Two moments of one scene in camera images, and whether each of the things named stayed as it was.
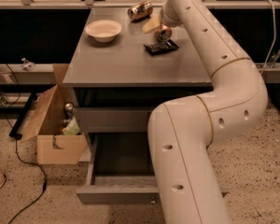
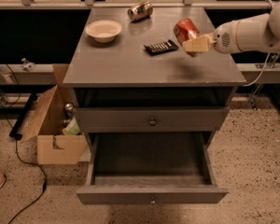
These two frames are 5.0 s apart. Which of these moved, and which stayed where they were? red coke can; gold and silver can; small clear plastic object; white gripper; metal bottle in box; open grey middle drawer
Moved: white gripper; red coke can
Stayed: metal bottle in box; open grey middle drawer; small clear plastic object; gold and silver can
